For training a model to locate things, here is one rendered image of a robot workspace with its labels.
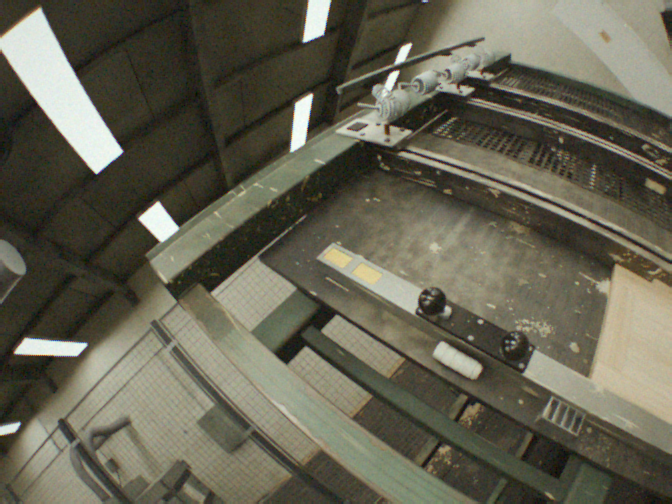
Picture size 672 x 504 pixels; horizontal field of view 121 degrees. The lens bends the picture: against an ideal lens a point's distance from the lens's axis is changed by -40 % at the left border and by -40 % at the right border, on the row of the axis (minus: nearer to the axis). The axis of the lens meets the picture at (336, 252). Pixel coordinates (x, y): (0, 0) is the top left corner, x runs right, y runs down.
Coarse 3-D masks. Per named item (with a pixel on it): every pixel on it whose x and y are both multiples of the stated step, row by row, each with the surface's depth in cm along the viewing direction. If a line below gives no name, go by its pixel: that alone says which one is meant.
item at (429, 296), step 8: (432, 288) 38; (424, 296) 38; (432, 296) 37; (440, 296) 37; (424, 304) 37; (432, 304) 37; (440, 304) 37; (424, 312) 38; (432, 312) 37; (440, 312) 38; (448, 312) 46
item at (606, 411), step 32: (320, 256) 61; (352, 256) 60; (352, 288) 59; (384, 288) 54; (416, 288) 53; (416, 320) 50; (480, 352) 43; (544, 384) 37; (576, 384) 35; (608, 416) 30; (640, 416) 28; (640, 448) 26
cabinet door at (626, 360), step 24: (624, 288) 45; (648, 288) 44; (624, 312) 42; (648, 312) 40; (600, 336) 42; (624, 336) 39; (648, 336) 37; (600, 360) 38; (624, 360) 36; (648, 360) 35; (600, 384) 35; (624, 384) 34; (648, 384) 32; (648, 408) 29
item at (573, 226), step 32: (384, 96) 71; (384, 128) 78; (384, 160) 82; (416, 160) 75; (448, 160) 73; (448, 192) 74; (480, 192) 67; (512, 192) 62; (544, 192) 60; (544, 224) 59; (576, 224) 53; (608, 224) 51; (608, 256) 51; (640, 256) 44
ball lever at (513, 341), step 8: (504, 336) 33; (512, 336) 32; (520, 336) 31; (504, 344) 32; (512, 344) 31; (520, 344) 31; (528, 344) 31; (504, 352) 32; (512, 352) 31; (520, 352) 30; (512, 360) 31
